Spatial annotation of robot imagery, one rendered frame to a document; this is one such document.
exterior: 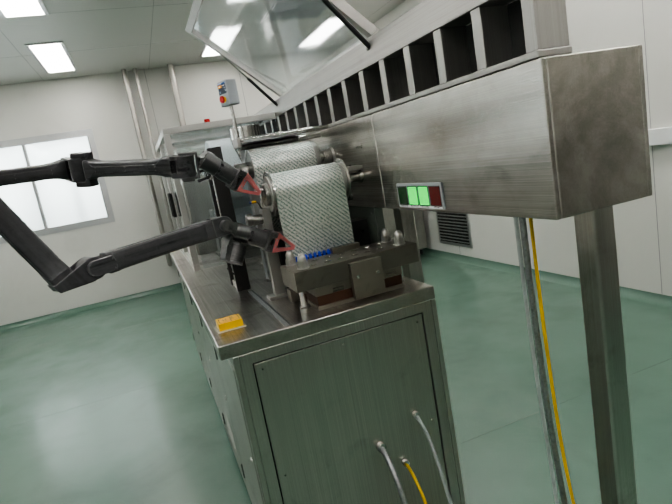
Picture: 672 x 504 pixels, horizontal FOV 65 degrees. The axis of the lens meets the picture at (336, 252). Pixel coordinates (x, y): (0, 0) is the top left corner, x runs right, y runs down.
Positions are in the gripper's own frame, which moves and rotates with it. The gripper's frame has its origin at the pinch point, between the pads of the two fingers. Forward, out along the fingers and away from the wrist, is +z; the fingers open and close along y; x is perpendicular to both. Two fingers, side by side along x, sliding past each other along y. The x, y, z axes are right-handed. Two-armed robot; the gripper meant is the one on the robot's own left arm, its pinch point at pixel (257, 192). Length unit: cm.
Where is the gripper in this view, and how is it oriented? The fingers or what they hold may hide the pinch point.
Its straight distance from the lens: 171.1
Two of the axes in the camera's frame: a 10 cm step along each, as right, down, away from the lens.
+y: 3.7, 1.5, -9.2
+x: 4.9, -8.7, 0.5
